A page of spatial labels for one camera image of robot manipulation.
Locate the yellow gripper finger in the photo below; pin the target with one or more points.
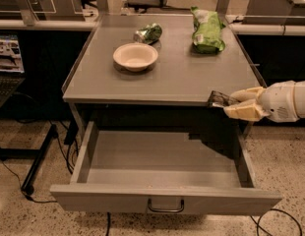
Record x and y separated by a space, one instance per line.
248 110
247 94

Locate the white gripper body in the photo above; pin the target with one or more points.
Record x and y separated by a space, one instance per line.
278 99

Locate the dark chocolate rxbar wrapper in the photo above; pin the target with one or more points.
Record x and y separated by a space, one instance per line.
220 100

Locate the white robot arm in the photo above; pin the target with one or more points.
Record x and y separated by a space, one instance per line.
299 99

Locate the open grey top drawer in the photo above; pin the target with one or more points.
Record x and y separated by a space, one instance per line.
118 171

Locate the green chip bag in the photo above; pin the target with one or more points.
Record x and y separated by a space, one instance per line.
207 31

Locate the crushed green soda can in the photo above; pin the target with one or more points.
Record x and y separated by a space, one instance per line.
148 34

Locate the grey metal cabinet table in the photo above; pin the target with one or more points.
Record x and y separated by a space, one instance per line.
179 77

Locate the black desk leg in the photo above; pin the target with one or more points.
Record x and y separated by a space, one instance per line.
39 154

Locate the laptop computer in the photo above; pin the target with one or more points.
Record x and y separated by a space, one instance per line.
12 72

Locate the metal drawer handle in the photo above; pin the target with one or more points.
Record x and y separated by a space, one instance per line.
165 207

